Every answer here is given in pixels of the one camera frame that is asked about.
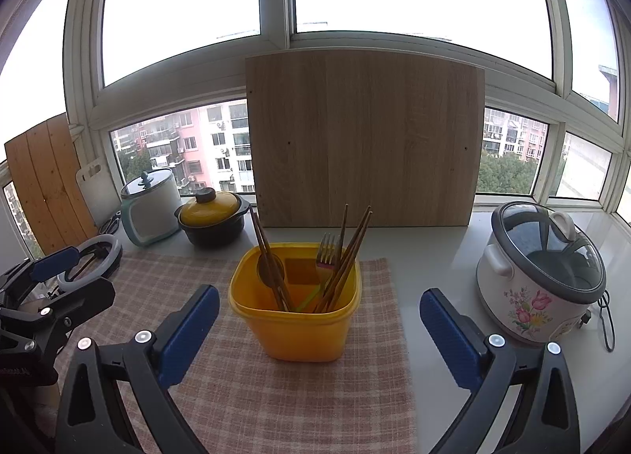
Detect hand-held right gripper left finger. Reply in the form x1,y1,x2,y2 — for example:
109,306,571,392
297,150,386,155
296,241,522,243
55,285,221,454

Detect metal spoon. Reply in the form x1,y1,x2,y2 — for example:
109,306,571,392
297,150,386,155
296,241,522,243
256,251,287,287

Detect black power cord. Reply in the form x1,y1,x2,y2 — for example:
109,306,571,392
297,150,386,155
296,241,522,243
576,289,616,353

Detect white ring light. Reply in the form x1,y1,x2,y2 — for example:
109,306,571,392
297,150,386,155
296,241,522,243
56,234,123,287

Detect yellow plastic container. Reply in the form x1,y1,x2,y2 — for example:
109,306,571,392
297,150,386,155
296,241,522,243
228,243,363,362

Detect black ceramic pot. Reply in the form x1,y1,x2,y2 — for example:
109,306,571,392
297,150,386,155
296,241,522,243
175,195,250,246

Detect white teal rice cooker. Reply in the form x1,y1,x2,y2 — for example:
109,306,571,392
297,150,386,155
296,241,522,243
119,169,182,247

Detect pine plank board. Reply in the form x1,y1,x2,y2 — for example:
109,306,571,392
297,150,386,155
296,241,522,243
4,113,99,258

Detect pile of wooden chopsticks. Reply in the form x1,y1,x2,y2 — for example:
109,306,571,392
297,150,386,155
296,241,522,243
248,204,373,314

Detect white cutting board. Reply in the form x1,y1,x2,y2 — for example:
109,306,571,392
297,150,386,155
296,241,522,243
75,162,124,233

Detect apartment building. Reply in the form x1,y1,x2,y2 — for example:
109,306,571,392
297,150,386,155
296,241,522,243
111,101,254,193

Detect light wood board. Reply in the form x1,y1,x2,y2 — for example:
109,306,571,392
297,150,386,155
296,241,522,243
245,50,486,229

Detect yellow pot lid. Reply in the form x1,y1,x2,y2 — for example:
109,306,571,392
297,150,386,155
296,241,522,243
178,190,241,227

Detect green plastic spoon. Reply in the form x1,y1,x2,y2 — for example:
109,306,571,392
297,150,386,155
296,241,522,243
296,286,323,313

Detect pink plaid cloth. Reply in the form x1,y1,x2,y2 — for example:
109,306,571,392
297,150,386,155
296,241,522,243
49,252,420,454

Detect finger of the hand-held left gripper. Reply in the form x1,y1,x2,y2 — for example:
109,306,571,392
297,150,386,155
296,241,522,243
0,246,80,302
0,277,117,357

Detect floral white rice cooker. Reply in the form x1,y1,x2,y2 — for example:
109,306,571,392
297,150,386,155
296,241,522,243
476,201,608,346

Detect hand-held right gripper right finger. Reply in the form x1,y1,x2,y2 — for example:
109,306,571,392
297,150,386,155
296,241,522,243
419,288,582,454

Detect scissors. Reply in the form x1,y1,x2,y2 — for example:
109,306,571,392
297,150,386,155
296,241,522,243
99,211,123,235

